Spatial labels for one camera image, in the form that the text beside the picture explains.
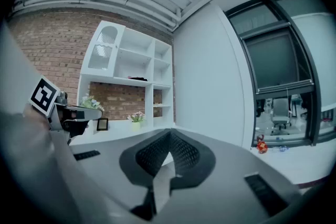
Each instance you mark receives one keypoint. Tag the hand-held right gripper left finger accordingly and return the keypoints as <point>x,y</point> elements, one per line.
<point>105,165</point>

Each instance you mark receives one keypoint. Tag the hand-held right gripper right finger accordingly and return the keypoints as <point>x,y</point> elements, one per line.
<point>231,170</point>

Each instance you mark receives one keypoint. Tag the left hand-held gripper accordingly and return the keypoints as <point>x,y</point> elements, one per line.
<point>43,94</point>

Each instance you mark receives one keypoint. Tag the person's left forearm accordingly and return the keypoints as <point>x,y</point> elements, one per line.
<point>39,165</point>

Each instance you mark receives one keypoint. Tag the blue flowers in white vase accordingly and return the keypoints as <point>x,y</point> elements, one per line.
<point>90,102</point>

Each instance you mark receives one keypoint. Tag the red and yellow packet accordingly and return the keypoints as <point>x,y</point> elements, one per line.
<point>262,147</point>

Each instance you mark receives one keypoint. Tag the pink flowers in pale pot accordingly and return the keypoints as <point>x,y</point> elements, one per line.
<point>136,118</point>

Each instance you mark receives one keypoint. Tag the clear plastic water bottle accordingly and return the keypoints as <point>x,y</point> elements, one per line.
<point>281,149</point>

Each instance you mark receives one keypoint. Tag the pink and black cloth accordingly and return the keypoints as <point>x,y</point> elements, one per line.
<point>137,78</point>

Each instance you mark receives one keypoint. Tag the grey office chair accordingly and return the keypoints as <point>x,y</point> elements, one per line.
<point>280,110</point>

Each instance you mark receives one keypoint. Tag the white shelf unit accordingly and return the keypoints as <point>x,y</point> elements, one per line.
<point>136,60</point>

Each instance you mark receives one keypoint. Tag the grey roller blind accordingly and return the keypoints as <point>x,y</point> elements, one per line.
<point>275,60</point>

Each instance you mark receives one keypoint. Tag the black picture frame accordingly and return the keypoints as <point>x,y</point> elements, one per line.
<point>102,124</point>

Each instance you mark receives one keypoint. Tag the dark window frame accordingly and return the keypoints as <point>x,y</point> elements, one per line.
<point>315,118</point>

